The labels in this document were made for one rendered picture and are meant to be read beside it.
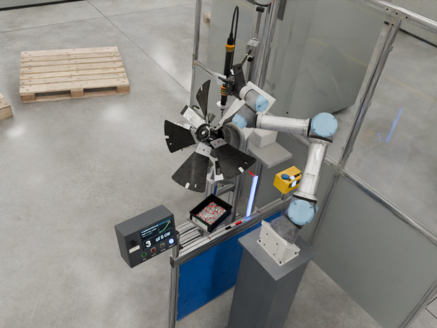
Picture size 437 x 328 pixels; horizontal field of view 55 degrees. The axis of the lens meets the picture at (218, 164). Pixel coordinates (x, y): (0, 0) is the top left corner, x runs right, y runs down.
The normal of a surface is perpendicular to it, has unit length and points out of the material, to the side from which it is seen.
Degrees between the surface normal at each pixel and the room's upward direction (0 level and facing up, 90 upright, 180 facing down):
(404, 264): 90
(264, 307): 90
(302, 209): 57
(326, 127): 42
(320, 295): 0
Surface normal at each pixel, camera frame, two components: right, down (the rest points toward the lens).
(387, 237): -0.80, 0.33
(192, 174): 0.02, 0.00
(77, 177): 0.09, -0.76
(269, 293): -0.15, 0.63
